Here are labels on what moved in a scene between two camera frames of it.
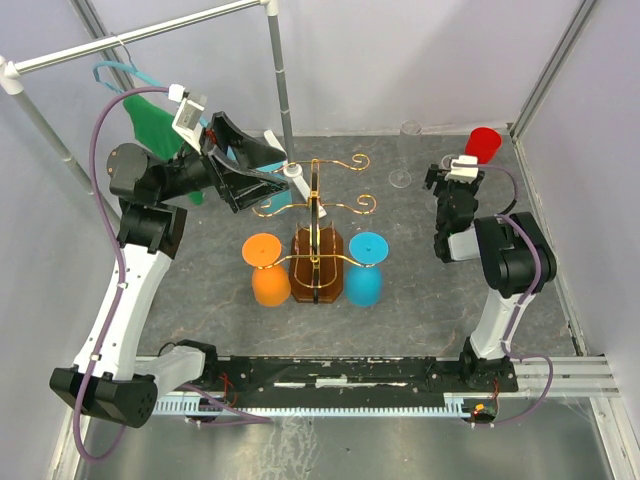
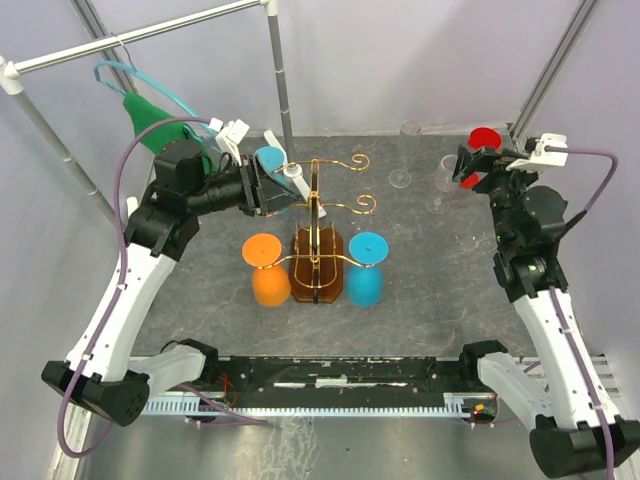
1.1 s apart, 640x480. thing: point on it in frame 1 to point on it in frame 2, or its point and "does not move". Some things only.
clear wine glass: [409, 141] does not move
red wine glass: [483, 143] does not move
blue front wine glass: [364, 280] does not move
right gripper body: [443, 186] to [503, 185]
